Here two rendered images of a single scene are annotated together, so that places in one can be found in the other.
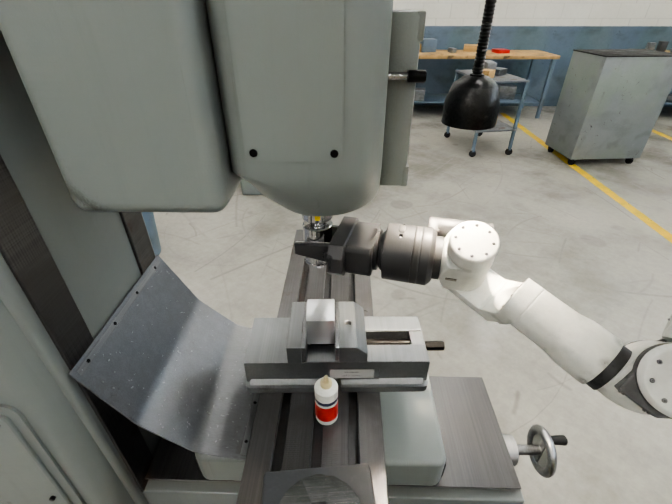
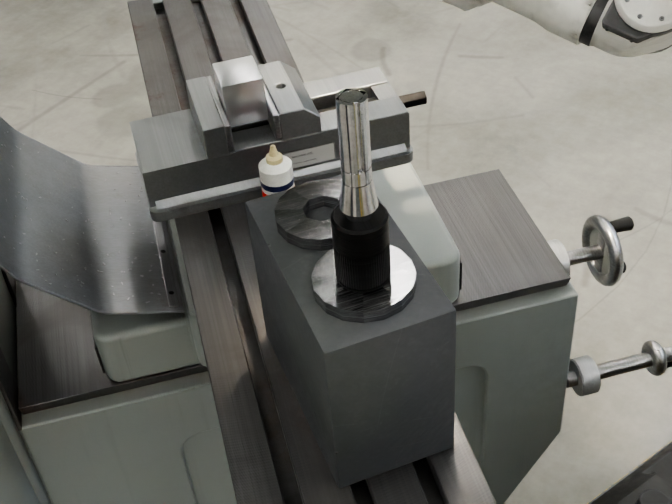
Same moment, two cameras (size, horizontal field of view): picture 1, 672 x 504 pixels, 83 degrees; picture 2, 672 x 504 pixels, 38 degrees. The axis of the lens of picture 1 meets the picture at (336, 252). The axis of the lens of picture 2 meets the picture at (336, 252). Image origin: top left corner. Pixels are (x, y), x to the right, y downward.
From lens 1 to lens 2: 58 cm
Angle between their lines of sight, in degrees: 13
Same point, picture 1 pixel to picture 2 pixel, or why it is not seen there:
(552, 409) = (648, 262)
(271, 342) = (171, 143)
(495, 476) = (534, 274)
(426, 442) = (429, 241)
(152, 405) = (24, 260)
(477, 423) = (500, 224)
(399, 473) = not seen: hidden behind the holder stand
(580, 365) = (567, 16)
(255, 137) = not seen: outside the picture
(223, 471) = (143, 356)
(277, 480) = (263, 202)
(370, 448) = not seen: hidden behind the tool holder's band
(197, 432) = (97, 293)
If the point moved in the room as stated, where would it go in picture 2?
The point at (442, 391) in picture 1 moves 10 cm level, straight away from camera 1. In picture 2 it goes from (442, 200) to (445, 162)
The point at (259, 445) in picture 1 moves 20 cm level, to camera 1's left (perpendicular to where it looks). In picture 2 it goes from (201, 267) to (30, 308)
